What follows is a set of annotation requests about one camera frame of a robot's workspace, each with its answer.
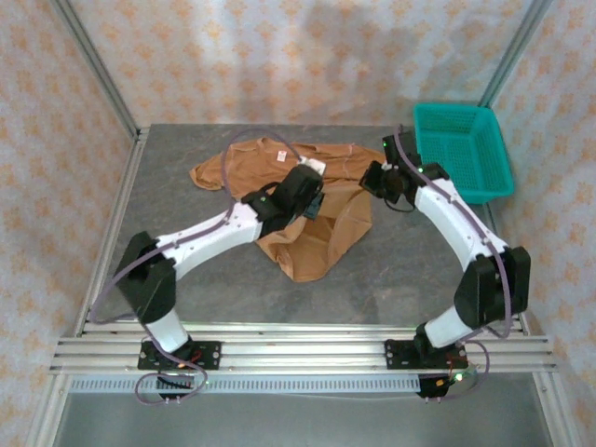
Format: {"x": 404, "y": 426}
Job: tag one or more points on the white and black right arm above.
{"x": 484, "y": 293}

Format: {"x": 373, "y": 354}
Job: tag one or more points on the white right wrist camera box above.
{"x": 387, "y": 166}

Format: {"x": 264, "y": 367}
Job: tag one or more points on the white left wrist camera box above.
{"x": 312, "y": 166}

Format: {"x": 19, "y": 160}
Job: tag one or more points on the aluminium mounting rail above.
{"x": 302, "y": 354}

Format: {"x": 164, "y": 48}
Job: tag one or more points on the black controller box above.
{"x": 430, "y": 388}

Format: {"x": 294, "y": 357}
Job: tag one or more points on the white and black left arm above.
{"x": 149, "y": 284}

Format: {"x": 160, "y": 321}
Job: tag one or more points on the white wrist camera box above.
{"x": 387, "y": 166}
{"x": 312, "y": 166}

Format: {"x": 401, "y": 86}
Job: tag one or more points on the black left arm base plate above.
{"x": 212, "y": 356}

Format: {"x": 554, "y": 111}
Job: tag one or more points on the brown t-shirt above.
{"x": 307, "y": 251}

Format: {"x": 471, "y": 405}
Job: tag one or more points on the aluminium frame post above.
{"x": 515, "y": 51}
{"x": 98, "y": 65}

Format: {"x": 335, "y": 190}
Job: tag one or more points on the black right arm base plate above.
{"x": 396, "y": 356}

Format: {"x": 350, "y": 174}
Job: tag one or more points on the teal plastic basket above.
{"x": 465, "y": 149}

